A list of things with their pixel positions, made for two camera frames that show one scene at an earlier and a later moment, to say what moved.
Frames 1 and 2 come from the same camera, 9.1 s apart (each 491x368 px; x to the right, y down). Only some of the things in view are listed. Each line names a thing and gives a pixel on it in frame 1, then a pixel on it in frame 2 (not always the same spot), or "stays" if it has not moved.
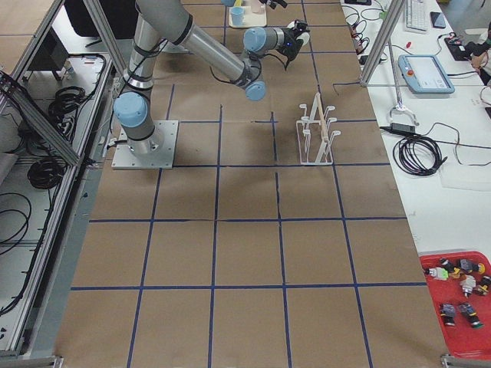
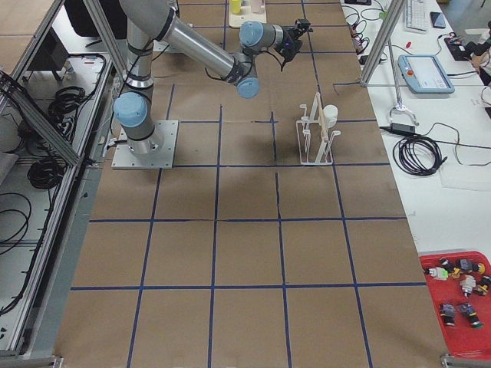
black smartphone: [438, 20] stays
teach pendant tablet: [425, 74] stays
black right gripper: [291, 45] stays
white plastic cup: [304, 37] -> [330, 115]
